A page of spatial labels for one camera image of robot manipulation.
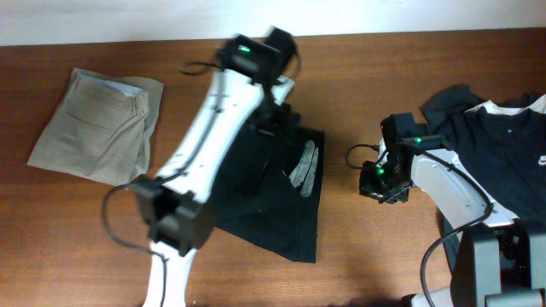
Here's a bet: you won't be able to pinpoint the black t-shirt with white logo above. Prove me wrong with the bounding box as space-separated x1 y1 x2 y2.
421 85 545 223

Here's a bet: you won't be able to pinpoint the black shorts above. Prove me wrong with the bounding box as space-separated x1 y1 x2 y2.
208 103 325 264

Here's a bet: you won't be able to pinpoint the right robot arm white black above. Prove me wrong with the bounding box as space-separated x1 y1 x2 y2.
359 113 545 307

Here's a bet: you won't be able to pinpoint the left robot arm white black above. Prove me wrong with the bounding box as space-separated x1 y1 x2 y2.
129 28 299 306

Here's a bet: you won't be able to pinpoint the folded beige khaki shorts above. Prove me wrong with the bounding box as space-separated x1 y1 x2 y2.
27 68 164 186

